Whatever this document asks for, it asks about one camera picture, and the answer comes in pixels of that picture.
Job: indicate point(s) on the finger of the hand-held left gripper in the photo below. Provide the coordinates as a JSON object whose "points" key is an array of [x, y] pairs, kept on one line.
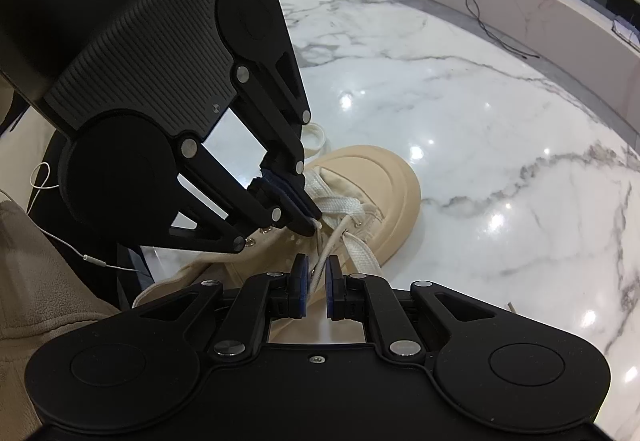
{"points": [[292, 221], [302, 193]]}

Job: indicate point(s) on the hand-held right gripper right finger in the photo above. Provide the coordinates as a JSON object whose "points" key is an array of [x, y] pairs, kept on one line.
{"points": [[331, 291]]}

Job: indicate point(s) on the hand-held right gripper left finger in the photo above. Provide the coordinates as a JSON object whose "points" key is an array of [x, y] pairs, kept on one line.
{"points": [[301, 291]]}

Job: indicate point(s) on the white shoelace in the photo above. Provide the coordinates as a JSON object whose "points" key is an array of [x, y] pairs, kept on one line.
{"points": [[361, 251]]}

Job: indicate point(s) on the beige canvas shoe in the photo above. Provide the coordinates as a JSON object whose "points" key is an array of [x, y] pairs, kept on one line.
{"points": [[390, 201]]}

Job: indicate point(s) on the person's cream fleece garment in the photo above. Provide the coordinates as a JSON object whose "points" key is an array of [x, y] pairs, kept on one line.
{"points": [[40, 311]]}

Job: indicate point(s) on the white flat tray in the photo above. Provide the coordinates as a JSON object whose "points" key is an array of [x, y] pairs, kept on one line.
{"points": [[625, 27]]}

